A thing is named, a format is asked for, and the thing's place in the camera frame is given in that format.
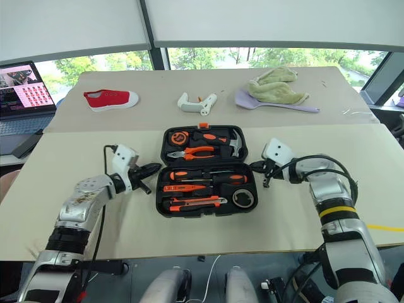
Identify brown paper table sheet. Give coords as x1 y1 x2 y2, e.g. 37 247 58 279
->
42 66 379 133

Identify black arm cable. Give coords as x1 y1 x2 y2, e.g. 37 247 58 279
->
266 155 360 206
82 144 118 285

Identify long shaft orange black screwdriver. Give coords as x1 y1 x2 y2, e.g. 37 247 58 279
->
169 169 236 182

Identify pale green towel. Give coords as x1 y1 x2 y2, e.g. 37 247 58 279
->
247 66 310 105

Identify black electrical tape roll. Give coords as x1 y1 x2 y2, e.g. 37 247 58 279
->
232 188 255 208

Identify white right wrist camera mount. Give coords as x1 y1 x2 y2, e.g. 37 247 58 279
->
261 137 296 182

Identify purple silicone spatula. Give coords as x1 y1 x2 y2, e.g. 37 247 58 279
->
234 88 321 114

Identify silver robot leg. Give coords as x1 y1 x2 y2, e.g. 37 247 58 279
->
138 267 193 303
224 266 268 303

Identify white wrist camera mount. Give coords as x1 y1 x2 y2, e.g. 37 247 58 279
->
261 137 296 182
110 143 140 194

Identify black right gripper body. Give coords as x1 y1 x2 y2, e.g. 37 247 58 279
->
260 159 275 189

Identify black tool case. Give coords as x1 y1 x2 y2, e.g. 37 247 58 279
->
155 122 259 221

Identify silver left robot leg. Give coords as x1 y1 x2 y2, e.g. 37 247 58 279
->
138 267 193 303

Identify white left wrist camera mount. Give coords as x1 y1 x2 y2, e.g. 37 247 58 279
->
110 143 140 194

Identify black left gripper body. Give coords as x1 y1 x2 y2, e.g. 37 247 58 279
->
128 163 152 195

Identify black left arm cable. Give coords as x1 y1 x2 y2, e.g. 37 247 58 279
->
82 144 118 285

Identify dark window frame post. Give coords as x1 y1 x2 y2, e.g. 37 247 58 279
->
138 0 173 71

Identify narrow white roller blind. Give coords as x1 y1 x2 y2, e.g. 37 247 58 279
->
0 0 152 62

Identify orange voltage tester pen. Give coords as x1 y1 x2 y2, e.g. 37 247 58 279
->
163 184 215 193

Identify white glue gun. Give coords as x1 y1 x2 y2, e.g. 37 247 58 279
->
177 92 218 117

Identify wide white roller blind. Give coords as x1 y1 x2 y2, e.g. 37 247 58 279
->
148 0 404 53

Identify open dark laptop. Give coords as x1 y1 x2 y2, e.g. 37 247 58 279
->
0 61 57 140

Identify red canvas shoe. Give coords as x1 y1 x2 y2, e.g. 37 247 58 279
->
83 89 140 113

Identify orange black utility knife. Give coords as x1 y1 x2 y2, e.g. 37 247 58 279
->
162 196 228 213

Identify flat black phone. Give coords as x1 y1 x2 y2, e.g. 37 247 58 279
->
11 128 44 159

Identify light beige paper table sheet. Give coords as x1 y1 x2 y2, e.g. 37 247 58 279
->
0 122 404 262

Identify orange handled pliers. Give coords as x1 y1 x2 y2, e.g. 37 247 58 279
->
166 146 216 161

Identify orange black tape measure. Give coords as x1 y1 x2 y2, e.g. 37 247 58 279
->
170 131 189 146

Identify claw hammer orange black handle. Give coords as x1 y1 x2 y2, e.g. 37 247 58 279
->
193 129 246 158

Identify black table foot bar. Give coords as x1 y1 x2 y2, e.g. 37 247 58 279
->
75 260 129 275

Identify dark grey slanted panel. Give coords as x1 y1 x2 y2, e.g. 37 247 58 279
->
359 52 404 107

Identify person bare knee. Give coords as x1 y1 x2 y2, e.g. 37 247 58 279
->
0 170 21 203

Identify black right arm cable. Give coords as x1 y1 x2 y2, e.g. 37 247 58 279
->
266 155 360 206

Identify white floor cable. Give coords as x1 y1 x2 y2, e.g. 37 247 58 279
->
191 254 222 303

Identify silver right robot leg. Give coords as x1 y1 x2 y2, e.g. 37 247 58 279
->
224 266 268 303

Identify black floor device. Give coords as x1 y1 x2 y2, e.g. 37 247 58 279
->
260 276 288 303

